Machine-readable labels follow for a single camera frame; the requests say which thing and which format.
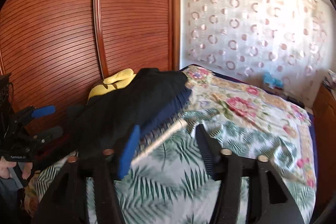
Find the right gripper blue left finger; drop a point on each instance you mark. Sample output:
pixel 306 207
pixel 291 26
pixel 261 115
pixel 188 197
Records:
pixel 128 152

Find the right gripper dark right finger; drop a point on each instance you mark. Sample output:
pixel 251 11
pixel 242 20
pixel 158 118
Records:
pixel 210 150

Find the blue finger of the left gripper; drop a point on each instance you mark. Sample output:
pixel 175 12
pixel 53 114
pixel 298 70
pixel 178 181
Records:
pixel 49 135
pixel 43 111

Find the black printed t-shirt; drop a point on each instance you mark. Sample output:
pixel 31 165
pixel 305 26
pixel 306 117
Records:
pixel 106 121

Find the floral leaf bed sheet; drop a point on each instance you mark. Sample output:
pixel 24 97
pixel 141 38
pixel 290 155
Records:
pixel 267 160

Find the navy blue folded garment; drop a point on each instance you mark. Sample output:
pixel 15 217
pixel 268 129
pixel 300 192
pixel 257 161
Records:
pixel 172 108

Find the yellow Pikachu plush toy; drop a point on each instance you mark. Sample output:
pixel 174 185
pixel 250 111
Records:
pixel 117 81

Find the blue item behind bed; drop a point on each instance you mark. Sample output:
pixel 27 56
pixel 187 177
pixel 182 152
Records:
pixel 272 82

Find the wooden window side cabinet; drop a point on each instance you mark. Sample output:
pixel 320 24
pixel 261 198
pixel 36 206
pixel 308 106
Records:
pixel 324 123

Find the circle patterned sheer curtain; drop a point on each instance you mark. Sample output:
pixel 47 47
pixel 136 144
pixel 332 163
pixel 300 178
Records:
pixel 246 38

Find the wooden louvered wardrobe door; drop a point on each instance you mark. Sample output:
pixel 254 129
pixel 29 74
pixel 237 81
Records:
pixel 133 34

